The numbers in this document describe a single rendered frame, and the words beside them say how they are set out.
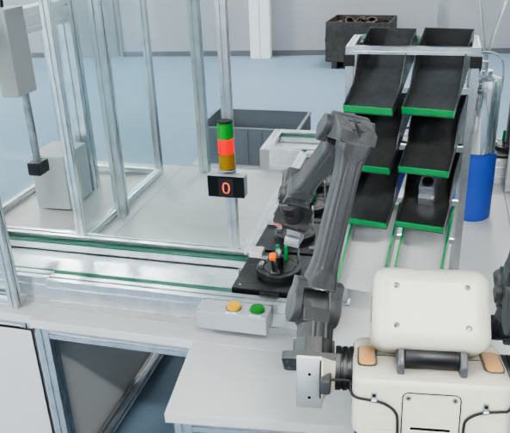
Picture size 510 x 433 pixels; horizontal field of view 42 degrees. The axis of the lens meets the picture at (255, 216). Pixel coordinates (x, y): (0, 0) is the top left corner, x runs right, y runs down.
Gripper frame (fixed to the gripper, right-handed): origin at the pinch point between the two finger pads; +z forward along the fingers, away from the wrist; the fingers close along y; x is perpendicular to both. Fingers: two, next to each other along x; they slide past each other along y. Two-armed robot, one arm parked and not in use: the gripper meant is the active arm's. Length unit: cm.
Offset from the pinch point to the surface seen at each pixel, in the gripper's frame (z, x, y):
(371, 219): -8.0, -5.6, -21.3
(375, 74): -26.9, -39.7, -12.4
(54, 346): 19, 55, 66
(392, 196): -5.8, -15.1, -24.8
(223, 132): -8.9, -20.2, 29.4
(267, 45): 628, -487, 277
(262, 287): 7.3, 18.6, 5.1
